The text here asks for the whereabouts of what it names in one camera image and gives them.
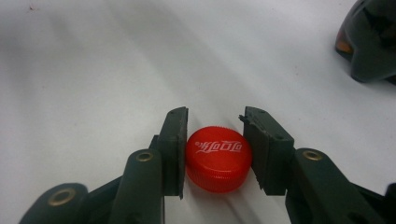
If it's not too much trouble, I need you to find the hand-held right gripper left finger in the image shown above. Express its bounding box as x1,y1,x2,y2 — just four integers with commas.
148,105,190,200

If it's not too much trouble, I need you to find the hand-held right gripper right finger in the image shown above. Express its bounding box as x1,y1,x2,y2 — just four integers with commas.
238,105,295,197

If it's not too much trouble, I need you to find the red plastic bottle cap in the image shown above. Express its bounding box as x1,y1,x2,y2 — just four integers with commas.
184,125,253,194

